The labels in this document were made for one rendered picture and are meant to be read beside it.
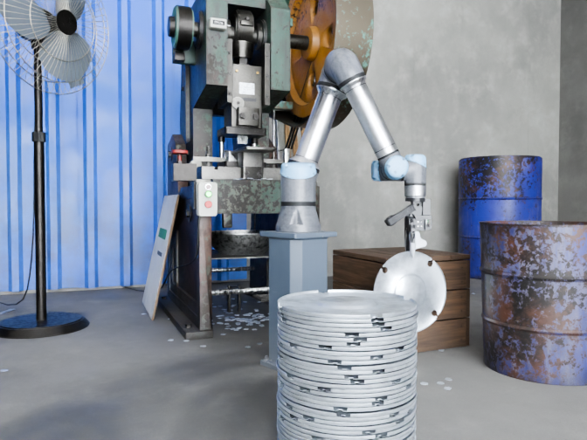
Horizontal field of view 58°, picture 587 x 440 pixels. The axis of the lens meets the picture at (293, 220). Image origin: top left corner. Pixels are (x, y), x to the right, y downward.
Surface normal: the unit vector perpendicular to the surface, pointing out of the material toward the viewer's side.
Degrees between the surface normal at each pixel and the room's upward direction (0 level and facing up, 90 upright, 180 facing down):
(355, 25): 94
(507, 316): 92
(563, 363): 92
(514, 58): 90
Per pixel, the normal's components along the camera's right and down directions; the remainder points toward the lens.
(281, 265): -0.76, 0.02
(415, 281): 0.29, 0.00
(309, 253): 0.65, 0.02
